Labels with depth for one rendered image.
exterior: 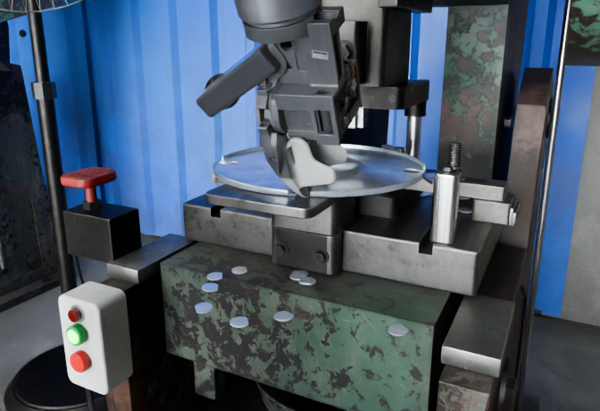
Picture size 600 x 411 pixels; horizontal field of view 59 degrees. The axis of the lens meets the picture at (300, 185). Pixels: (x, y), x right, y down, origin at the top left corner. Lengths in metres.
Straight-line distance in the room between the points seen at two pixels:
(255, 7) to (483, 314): 0.43
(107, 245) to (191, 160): 1.68
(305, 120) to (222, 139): 1.86
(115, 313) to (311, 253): 0.27
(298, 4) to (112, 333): 0.50
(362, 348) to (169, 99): 1.93
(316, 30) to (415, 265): 0.36
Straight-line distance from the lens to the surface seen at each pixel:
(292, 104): 0.49
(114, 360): 0.79
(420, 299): 0.68
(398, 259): 0.71
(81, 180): 0.82
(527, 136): 1.04
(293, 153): 0.54
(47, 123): 1.48
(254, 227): 0.79
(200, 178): 2.47
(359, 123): 0.82
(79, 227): 0.86
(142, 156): 2.63
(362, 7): 0.74
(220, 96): 0.54
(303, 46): 0.48
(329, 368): 0.71
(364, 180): 0.68
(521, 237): 1.03
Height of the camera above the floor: 0.95
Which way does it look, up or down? 15 degrees down
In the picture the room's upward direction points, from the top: straight up
